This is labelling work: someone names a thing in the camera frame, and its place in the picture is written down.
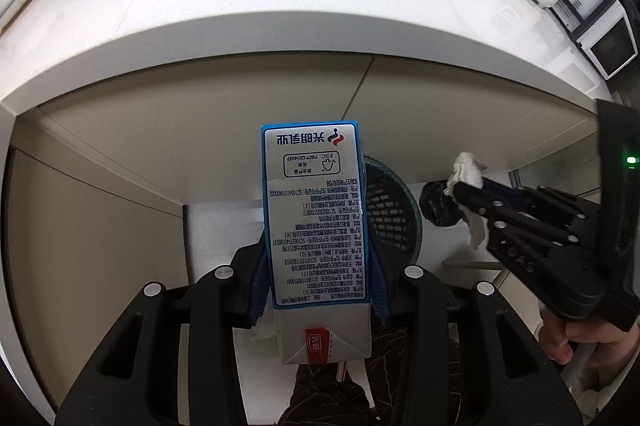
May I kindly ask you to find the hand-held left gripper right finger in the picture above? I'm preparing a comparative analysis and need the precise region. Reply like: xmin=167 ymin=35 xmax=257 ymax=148
xmin=367 ymin=233 xmax=583 ymax=426

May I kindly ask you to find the white microwave oven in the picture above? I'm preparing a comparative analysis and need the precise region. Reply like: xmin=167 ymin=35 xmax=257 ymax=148
xmin=552 ymin=0 xmax=639 ymax=80

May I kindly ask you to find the blue and white milk carton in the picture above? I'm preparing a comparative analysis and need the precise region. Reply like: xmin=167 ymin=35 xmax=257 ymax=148
xmin=260 ymin=120 xmax=375 ymax=367

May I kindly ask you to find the person's right hand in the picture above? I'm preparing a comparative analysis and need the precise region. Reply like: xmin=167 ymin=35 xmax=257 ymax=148
xmin=541 ymin=307 xmax=640 ymax=365

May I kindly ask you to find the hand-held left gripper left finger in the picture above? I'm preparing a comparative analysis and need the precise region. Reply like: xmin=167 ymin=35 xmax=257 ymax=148
xmin=55 ymin=226 xmax=274 ymax=426

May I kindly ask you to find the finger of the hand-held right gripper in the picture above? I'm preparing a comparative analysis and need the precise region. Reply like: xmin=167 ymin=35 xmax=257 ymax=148
xmin=481 ymin=177 xmax=599 ymax=235
xmin=451 ymin=180 xmax=567 ymax=253

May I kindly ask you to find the white tissue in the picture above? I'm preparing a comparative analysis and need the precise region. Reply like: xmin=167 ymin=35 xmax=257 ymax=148
xmin=446 ymin=151 xmax=492 ymax=252

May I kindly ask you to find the black plastic bag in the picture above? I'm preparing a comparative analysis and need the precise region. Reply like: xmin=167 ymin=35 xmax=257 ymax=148
xmin=420 ymin=180 xmax=464 ymax=227

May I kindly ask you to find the black mesh trash bin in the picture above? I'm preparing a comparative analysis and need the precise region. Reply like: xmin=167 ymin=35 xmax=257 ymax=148
xmin=362 ymin=153 xmax=424 ymax=268

